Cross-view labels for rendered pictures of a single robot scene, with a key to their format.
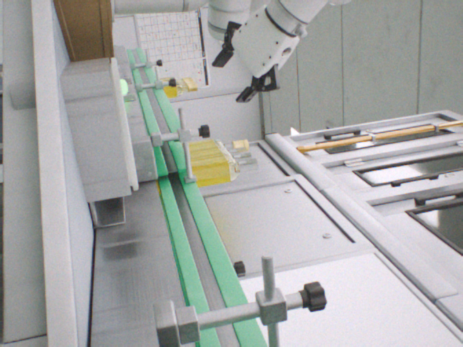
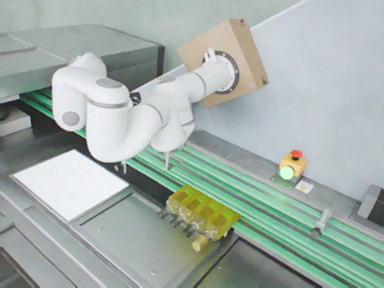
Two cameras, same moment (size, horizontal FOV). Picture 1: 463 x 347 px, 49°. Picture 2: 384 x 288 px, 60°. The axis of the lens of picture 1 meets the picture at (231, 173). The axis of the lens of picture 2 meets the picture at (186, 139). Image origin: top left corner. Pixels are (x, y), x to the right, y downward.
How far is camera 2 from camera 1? 2.01 m
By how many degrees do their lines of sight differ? 113
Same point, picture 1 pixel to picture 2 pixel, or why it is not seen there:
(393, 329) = (51, 183)
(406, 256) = (49, 226)
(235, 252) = (141, 202)
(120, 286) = not seen: hidden behind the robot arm
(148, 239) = not seen: hidden behind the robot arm
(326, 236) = (99, 226)
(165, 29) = not seen: outside the picture
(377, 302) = (60, 192)
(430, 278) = (35, 214)
